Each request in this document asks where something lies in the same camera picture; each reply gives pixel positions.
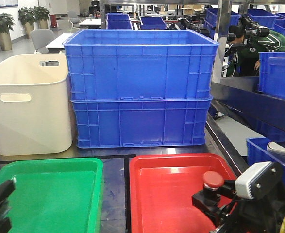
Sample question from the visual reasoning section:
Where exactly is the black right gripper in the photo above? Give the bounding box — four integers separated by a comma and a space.
192, 180, 285, 233

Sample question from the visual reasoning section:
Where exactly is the red mushroom push button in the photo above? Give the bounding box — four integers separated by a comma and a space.
202, 171, 224, 202

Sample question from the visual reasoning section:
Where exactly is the red plastic tray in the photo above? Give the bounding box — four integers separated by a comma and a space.
130, 153, 236, 233

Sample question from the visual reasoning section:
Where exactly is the green plastic tray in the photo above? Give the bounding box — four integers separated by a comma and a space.
0, 158, 103, 233

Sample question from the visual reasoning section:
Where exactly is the lower blue stacked crate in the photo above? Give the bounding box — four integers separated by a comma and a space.
72, 96, 212, 148

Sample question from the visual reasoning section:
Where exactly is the blue stacked crate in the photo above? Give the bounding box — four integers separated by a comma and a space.
72, 96, 212, 148
64, 29, 218, 101

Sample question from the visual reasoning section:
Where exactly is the cream plastic basket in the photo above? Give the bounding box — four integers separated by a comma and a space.
0, 54, 74, 156

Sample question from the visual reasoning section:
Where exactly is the blue bin right side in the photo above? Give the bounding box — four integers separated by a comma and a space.
258, 52, 285, 99

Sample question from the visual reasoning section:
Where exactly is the person in green sweater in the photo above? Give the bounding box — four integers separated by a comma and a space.
227, 30, 285, 77

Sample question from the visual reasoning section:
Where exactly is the upper blue stacked crate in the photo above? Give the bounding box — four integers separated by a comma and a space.
64, 29, 218, 101

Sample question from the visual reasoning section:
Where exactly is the grey office chair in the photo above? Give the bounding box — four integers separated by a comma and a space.
30, 29, 54, 54

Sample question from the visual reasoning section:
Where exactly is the potted plant left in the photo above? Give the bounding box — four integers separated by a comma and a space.
0, 13, 14, 51

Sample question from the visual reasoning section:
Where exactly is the steel shelving rack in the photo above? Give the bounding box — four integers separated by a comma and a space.
100, 0, 285, 83

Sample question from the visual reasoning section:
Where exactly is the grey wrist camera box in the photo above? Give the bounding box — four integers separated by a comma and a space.
235, 161, 283, 200

